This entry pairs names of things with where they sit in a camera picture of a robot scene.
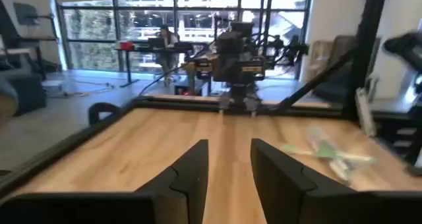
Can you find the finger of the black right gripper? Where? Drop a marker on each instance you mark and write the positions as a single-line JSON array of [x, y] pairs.
[[223, 105], [253, 107]]

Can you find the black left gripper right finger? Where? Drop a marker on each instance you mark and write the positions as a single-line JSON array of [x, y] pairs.
[[277, 184]]

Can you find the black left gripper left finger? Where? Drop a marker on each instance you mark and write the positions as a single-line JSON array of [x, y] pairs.
[[184, 191]]

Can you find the green toothbrush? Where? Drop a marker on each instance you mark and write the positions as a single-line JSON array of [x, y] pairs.
[[324, 150]]

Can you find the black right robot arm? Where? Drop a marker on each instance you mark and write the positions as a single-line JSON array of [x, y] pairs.
[[237, 52]]

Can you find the black background equipment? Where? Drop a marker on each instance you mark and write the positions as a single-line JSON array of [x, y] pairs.
[[290, 49]]

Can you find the tan cardboard box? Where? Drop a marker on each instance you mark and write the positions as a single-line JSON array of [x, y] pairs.
[[319, 59]]

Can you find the person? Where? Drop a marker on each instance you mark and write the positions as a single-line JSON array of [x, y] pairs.
[[168, 39]]

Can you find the black laptop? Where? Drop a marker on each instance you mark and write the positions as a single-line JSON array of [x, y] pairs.
[[156, 43]]

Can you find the dark grey chair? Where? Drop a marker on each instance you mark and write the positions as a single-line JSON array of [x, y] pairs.
[[339, 72]]

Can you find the black standing desk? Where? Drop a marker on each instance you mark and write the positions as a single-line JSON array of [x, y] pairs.
[[132, 50]]

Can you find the red box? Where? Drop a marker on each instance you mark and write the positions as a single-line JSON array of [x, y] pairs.
[[127, 46]]

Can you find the black table clamp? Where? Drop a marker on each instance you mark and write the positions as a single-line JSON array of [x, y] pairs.
[[99, 110]]

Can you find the large glass window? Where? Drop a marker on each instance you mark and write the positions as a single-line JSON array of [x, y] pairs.
[[92, 26]]

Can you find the dark storage box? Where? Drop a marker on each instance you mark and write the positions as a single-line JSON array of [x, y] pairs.
[[29, 95]]

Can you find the white plastic bracket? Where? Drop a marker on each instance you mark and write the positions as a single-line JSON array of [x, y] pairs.
[[364, 112]]

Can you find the black aluminium rig frame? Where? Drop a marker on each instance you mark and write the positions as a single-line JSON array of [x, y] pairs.
[[366, 52]]

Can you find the black camera stand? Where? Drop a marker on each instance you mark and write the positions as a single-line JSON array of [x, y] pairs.
[[405, 46]]

